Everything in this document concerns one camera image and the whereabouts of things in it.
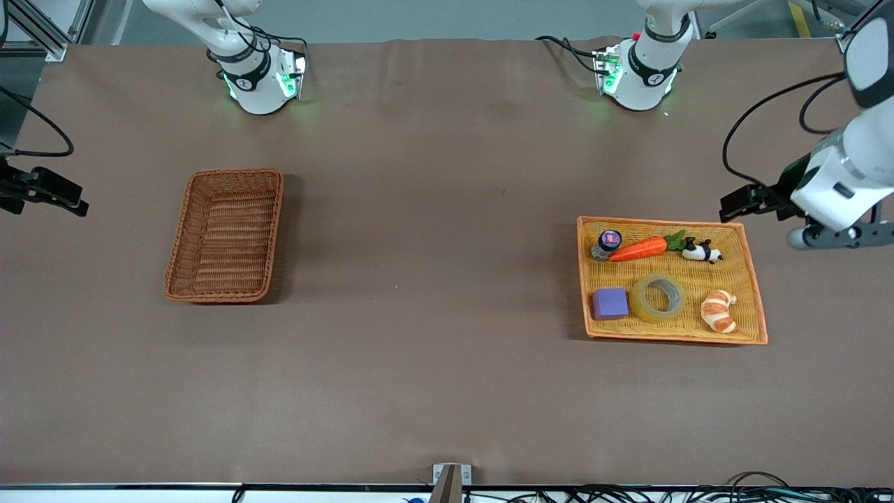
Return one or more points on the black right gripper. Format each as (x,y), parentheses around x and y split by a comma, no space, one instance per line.
(15,186)

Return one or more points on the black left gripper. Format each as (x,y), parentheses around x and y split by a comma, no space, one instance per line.
(781,193)

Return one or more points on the clear yellowish tape roll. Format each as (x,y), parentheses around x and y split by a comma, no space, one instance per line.
(639,302)

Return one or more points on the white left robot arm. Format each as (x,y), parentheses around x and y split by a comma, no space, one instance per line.
(649,77)

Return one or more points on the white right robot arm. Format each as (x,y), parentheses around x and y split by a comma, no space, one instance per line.
(258,91)

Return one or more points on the orange wicker tray basket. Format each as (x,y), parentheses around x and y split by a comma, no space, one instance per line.
(670,283)

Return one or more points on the brown wicker basket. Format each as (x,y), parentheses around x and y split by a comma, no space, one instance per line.
(223,237)

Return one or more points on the black white panda toy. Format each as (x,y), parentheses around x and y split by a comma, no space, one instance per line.
(698,251)

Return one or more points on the toy croissant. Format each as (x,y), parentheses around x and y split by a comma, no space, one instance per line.
(719,311)

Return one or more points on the orange toy carrot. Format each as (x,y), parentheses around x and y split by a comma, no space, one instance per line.
(639,249)

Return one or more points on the small jar dark lid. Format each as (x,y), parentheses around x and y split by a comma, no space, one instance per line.
(607,242)

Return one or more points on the purple cube block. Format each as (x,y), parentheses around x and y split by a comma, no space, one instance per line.
(610,304)

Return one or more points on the brown table cover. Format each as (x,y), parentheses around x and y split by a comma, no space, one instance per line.
(447,384)

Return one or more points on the aluminium frame profile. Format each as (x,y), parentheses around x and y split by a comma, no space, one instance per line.
(846,42)
(49,38)

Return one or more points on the metal table bracket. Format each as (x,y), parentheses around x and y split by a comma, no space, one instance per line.
(450,478)

